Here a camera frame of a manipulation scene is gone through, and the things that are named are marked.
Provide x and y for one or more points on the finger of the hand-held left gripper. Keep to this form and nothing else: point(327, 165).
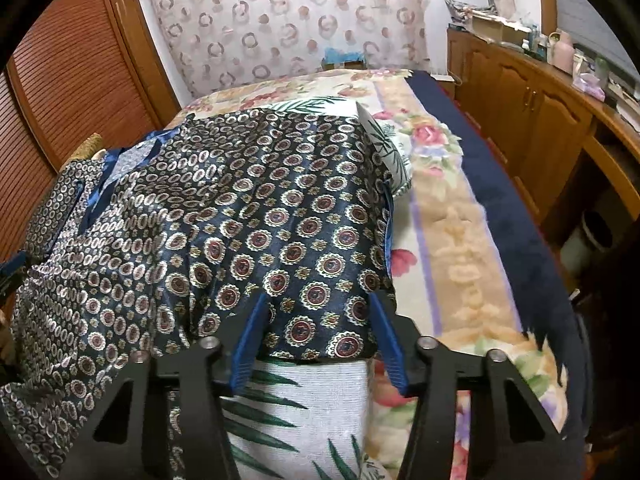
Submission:
point(11, 267)

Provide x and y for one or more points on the wooden cabinet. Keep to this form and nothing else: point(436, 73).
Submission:
point(525, 100)

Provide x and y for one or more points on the cardboard box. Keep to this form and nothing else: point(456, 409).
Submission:
point(492, 27)

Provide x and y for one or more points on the floral blanket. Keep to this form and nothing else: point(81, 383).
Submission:
point(450, 240)

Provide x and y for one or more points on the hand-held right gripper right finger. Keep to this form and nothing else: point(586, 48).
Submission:
point(391, 347)

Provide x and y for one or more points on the blue small box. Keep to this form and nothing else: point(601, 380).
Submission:
point(344, 57)

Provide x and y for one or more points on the palm leaf print sheet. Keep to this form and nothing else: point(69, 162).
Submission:
point(310, 410)

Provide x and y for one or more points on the pink jug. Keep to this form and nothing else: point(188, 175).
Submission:
point(562, 52)

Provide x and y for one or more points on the navy medallion print garment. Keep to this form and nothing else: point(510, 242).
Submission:
point(250, 210)

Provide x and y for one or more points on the mustard yellow patterned cloth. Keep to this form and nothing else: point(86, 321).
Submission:
point(89, 146)

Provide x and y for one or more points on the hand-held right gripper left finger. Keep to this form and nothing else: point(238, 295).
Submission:
point(250, 347)

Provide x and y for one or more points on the purple tissue pack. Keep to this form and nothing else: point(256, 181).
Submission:
point(591, 85)

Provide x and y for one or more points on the wooden louvered door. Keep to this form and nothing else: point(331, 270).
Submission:
point(75, 85)

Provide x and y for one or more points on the dark waste bin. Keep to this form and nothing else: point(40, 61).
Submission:
point(590, 245)

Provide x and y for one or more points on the grey window blind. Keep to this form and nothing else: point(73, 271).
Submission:
point(595, 15)

